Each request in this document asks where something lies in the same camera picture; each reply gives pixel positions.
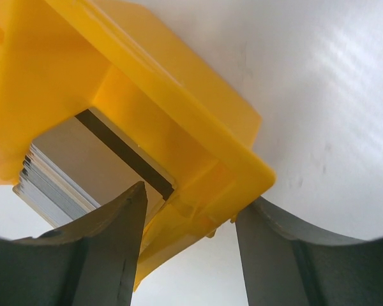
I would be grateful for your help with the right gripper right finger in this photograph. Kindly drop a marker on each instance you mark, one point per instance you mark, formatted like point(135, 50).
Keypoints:
point(288, 261)

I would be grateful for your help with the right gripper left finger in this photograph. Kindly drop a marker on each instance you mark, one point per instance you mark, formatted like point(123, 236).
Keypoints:
point(89, 261)

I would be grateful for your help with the stack of silver cards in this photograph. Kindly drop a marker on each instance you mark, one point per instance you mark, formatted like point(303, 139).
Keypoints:
point(83, 163)

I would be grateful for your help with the yellow plastic bin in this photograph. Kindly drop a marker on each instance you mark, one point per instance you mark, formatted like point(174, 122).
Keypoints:
point(58, 58)

